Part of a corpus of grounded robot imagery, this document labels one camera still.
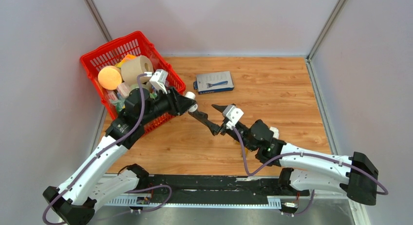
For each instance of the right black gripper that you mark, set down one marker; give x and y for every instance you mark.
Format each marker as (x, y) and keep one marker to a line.
(215, 128)

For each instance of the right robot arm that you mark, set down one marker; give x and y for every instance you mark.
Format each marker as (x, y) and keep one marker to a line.
(355, 176)

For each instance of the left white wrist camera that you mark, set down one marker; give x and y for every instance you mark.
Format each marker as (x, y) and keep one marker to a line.
(158, 79)

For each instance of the white pvc elbow fitting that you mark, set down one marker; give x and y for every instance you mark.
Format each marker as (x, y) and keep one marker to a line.
(192, 97)
(275, 131)

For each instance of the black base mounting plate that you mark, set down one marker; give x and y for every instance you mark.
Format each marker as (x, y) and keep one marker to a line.
(214, 191)

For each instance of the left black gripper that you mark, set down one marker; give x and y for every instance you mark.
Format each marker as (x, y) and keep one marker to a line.
(178, 104)

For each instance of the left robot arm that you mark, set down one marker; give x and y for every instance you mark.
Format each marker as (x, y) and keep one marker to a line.
(77, 199)

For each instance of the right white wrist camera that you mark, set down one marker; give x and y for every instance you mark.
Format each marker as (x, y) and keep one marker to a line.
(232, 115)

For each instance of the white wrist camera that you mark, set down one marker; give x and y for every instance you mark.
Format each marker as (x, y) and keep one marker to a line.
(158, 79)
(232, 115)

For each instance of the red plastic basket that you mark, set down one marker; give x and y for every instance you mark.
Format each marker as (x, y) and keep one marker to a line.
(114, 51)

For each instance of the dark grey metal faucet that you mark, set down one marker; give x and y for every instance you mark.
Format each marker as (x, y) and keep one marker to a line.
(200, 115)

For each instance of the grey blue razor box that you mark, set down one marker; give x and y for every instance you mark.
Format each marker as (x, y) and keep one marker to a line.
(213, 82)

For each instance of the orange round sponge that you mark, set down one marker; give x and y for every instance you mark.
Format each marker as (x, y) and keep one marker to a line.
(110, 77)

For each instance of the brown toilet paper roll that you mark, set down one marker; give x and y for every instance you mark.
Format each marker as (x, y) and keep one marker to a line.
(132, 68)

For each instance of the pale green soap bottle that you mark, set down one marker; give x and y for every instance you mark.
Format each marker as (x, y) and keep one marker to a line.
(137, 86)

